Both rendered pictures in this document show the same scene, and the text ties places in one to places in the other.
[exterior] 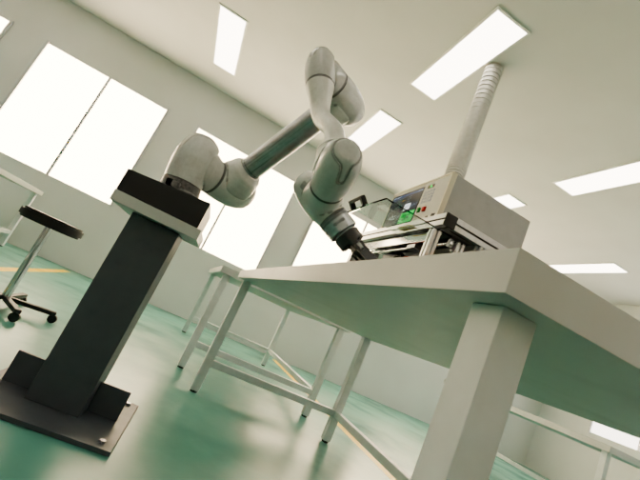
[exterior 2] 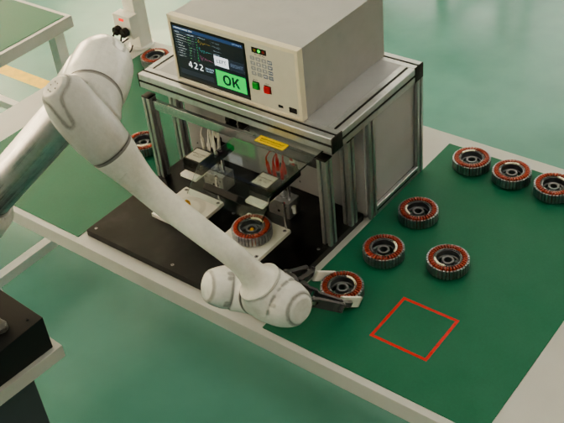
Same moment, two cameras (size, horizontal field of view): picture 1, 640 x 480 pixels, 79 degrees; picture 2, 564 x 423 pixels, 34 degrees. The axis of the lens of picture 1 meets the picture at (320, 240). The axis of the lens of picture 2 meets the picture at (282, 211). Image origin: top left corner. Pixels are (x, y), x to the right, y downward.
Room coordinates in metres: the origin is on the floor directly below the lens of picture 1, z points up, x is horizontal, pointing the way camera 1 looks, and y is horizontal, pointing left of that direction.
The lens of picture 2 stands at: (-0.33, 0.86, 2.41)
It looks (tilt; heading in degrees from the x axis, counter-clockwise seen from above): 38 degrees down; 326
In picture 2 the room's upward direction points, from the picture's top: 6 degrees counter-clockwise
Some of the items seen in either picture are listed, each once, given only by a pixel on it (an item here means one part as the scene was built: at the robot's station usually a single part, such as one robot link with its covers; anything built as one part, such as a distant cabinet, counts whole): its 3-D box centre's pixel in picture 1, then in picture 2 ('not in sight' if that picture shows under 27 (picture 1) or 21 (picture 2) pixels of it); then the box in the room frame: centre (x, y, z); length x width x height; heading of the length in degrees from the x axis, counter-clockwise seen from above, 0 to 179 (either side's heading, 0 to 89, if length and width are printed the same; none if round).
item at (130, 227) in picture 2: not in sight; (223, 224); (1.50, -0.17, 0.76); 0.64 x 0.47 x 0.02; 15
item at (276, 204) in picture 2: not in sight; (284, 203); (1.41, -0.33, 0.80); 0.08 x 0.05 x 0.06; 15
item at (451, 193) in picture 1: (449, 227); (278, 35); (1.56, -0.47, 1.22); 0.44 x 0.39 x 0.20; 15
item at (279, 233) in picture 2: not in sight; (253, 237); (1.37, -0.19, 0.78); 0.15 x 0.15 x 0.01; 15
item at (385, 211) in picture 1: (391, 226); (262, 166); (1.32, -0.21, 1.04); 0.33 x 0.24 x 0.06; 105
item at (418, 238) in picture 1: (388, 243); (231, 132); (1.52, -0.25, 1.03); 0.62 x 0.01 x 0.03; 15
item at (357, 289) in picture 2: not in sight; (342, 289); (1.05, -0.23, 0.77); 0.11 x 0.11 x 0.04
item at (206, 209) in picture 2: not in sight; (188, 209); (1.61, -0.13, 0.78); 0.15 x 0.15 x 0.01; 15
